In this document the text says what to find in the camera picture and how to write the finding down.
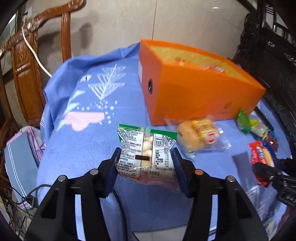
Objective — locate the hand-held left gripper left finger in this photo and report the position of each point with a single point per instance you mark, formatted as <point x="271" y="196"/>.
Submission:
<point x="111" y="176"/>

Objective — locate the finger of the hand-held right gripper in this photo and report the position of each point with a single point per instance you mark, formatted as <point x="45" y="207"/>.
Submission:
<point x="285" y="187"/>
<point x="266" y="170"/>

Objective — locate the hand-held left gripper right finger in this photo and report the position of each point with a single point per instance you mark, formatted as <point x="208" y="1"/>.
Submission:
<point x="181" y="176"/>

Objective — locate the red snack packet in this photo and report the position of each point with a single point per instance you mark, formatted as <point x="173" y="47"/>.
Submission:
<point x="259" y="153"/>

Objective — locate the green-topped white ball packet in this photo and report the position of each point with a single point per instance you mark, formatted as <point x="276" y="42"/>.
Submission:
<point x="145" y="150"/>

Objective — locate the orange cardboard box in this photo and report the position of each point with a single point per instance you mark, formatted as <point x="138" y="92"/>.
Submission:
<point x="196" y="92"/>

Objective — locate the blue snack packet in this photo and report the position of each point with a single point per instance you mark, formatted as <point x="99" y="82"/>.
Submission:
<point x="270" y="141"/>

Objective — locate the blue printed cloth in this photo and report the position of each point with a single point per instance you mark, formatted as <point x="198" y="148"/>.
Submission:
<point x="92" y="143"/>

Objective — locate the clear yellow bun packet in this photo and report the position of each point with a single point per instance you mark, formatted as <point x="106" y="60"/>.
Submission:
<point x="192" y="134"/>

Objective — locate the clear yellow-green snack packet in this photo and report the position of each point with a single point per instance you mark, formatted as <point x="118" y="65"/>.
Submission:
<point x="259" y="127"/>

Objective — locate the green snack packet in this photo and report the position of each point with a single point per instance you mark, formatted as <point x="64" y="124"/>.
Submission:
<point x="244" y="120"/>

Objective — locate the pink striped cloth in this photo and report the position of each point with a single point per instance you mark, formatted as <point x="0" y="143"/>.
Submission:
<point x="34" y="143"/>

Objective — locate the black power adapter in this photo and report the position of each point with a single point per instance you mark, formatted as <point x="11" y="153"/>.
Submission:
<point x="31" y="201"/>

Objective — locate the pale blue striped cloth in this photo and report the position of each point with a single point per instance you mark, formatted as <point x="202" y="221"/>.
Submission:
<point x="18" y="162"/>

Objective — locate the dark carved wooden furniture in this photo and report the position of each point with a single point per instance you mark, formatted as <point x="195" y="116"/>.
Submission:
<point x="272" y="58"/>

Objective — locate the brown wooden chair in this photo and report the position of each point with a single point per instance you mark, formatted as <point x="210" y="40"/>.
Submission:
<point x="25" y="76"/>

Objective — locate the white wall socket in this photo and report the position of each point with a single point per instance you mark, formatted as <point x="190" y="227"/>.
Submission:
<point x="28" y="11"/>

